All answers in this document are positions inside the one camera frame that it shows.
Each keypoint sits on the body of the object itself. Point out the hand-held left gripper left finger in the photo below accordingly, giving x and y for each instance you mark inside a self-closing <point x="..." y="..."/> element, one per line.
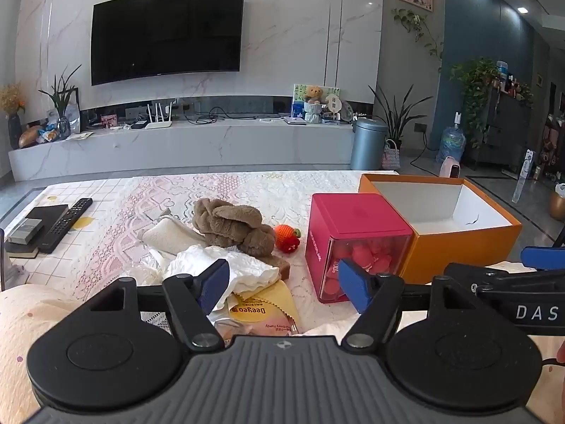
<point x="214" y="285"/>

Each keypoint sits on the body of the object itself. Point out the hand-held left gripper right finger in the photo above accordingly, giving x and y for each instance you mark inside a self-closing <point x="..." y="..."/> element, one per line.
<point x="355" y="289"/>

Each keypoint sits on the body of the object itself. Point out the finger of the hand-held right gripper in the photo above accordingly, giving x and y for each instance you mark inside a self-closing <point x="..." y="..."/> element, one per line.
<point x="499" y="281"/>
<point x="545" y="258"/>

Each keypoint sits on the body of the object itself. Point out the white cloth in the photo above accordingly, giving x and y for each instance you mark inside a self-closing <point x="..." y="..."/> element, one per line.
<point x="249" y="269"/>

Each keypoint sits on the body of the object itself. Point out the orange cardboard box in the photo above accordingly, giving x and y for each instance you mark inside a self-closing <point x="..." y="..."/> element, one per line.
<point x="459" y="247"/>

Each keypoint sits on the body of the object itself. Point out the brown plush toy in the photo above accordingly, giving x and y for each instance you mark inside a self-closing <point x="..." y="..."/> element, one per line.
<point x="229" y="225"/>

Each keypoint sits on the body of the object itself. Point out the cream knit towel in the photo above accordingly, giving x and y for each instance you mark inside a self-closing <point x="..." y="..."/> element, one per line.
<point x="172" y="234"/>

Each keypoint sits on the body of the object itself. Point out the yellow snack packet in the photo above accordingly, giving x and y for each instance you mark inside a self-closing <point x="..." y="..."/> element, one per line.
<point x="265" y="304"/>

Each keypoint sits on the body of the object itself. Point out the gold vase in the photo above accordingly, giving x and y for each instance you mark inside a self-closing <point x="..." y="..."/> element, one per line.
<point x="558" y="205"/>

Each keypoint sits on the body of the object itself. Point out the red storage box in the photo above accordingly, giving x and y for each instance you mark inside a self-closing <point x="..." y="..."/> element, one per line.
<point x="353" y="216"/>

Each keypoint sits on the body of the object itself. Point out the orange crochet toy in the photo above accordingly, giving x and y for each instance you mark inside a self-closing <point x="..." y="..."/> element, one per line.
<point x="284" y="238"/>

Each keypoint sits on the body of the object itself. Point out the tall white package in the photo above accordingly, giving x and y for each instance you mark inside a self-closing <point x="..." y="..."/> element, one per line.
<point x="523" y="176"/>

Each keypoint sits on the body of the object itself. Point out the dark shelf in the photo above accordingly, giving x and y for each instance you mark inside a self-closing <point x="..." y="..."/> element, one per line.
<point x="554" y="150"/>

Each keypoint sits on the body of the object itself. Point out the lace tablecloth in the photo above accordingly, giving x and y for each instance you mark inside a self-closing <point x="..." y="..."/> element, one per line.
<point x="132" y="212"/>

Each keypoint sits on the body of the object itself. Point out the pink heater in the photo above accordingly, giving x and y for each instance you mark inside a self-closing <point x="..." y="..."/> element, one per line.
<point x="449" y="168"/>

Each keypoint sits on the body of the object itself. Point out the dark cabinet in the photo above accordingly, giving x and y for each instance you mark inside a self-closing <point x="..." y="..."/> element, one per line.
<point x="507" y="128"/>

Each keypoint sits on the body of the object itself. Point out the woven handbag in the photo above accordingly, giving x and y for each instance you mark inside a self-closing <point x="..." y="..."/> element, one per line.
<point x="390" y="157"/>

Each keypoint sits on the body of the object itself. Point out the marble television console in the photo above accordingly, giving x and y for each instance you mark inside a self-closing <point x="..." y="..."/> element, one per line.
<point x="176" y="145"/>

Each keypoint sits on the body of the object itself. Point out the blue trash can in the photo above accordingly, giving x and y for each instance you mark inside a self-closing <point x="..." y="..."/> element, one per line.
<point x="368" y="145"/>

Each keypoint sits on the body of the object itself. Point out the blue water jug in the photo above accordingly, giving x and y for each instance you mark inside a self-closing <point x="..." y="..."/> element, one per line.
<point x="450" y="143"/>

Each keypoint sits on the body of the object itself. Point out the black remote control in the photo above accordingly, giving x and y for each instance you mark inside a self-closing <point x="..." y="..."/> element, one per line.
<point x="66" y="225"/>

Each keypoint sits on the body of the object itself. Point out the white router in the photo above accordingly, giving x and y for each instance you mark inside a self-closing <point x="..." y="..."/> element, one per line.
<point x="158" y="121"/>

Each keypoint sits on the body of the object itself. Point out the long leaf potted plant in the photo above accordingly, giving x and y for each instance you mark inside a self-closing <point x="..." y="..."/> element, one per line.
<point x="397" y="119"/>

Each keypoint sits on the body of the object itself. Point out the black book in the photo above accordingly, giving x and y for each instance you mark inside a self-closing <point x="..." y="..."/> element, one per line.
<point x="50" y="212"/>

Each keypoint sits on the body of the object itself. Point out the green vine plant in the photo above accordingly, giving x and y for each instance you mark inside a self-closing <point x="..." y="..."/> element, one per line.
<point x="474" y="88"/>

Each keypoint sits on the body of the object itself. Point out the round pale sign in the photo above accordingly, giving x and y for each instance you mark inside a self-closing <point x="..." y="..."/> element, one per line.
<point x="333" y="104"/>

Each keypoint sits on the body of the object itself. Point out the teddy bear bouquet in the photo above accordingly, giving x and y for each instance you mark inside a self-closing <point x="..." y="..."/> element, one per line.
<point x="314" y="101"/>

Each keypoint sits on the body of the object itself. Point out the pink card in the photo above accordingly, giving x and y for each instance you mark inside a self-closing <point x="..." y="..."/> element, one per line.
<point x="108" y="121"/>

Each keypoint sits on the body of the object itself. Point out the small grey box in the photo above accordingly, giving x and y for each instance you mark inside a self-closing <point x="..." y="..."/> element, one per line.
<point x="25" y="230"/>

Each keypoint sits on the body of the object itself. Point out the green picture board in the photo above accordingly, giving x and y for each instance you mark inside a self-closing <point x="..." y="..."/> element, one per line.
<point x="298" y="95"/>

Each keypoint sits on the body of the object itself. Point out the leafy plant in glass vase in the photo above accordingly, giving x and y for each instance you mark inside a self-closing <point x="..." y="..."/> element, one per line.
<point x="62" y="106"/>

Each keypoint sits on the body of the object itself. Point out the golden brown ornament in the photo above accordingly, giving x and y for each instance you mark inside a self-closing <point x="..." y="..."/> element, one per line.
<point x="28" y="138"/>

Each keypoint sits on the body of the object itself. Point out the black television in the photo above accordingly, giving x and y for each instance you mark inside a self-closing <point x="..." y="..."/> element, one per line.
<point x="167" y="35"/>

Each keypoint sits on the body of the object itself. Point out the dried flowers in dark vase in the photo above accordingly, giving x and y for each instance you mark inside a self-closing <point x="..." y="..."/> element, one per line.
<point x="13" y="128"/>

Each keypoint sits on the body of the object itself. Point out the hanging vine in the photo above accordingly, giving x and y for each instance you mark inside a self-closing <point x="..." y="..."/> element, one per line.
<point x="412" y="20"/>

